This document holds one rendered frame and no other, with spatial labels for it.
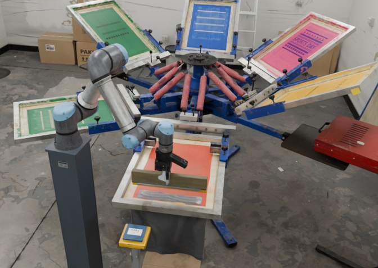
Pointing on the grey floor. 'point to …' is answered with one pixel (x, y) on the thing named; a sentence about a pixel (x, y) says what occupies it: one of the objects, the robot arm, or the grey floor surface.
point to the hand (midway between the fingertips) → (169, 180)
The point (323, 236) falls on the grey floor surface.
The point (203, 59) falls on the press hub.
